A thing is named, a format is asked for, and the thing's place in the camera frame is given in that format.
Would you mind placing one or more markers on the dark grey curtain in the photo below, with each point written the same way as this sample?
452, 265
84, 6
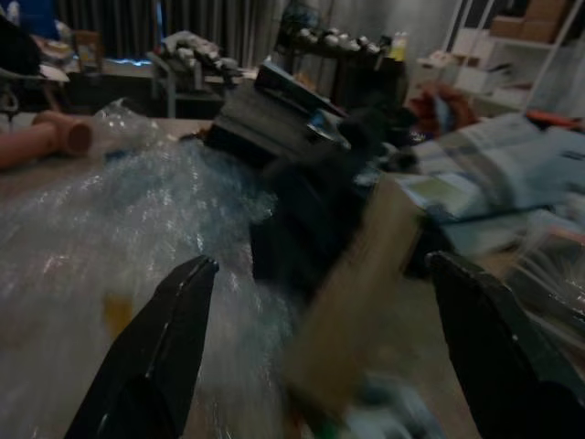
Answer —
183, 25

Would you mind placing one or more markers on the black office chair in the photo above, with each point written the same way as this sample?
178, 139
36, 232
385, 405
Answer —
20, 59

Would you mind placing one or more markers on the grey metal cart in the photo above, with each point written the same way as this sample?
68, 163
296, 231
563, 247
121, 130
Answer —
192, 73

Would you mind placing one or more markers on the dark rack with bottles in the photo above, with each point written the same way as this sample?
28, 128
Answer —
349, 64

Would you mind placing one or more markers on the white shelving unit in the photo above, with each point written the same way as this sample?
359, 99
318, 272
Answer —
507, 46

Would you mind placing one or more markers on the stack of dark books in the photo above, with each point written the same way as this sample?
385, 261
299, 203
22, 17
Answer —
274, 116

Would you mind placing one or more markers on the clear bubble wrap sheet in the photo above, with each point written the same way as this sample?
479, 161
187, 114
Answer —
114, 238

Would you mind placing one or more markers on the brown cardboard box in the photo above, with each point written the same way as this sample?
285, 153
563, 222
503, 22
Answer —
352, 302

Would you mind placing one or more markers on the red brown cloth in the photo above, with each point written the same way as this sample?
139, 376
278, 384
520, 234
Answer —
439, 107

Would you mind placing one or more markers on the pale blue printed carton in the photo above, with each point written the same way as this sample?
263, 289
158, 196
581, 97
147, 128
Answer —
498, 169

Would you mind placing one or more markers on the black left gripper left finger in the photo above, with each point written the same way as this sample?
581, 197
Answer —
155, 361

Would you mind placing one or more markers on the yellow liquid bottle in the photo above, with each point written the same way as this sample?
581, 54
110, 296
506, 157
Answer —
399, 46

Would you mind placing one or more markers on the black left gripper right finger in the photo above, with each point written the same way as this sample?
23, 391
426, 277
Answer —
503, 361

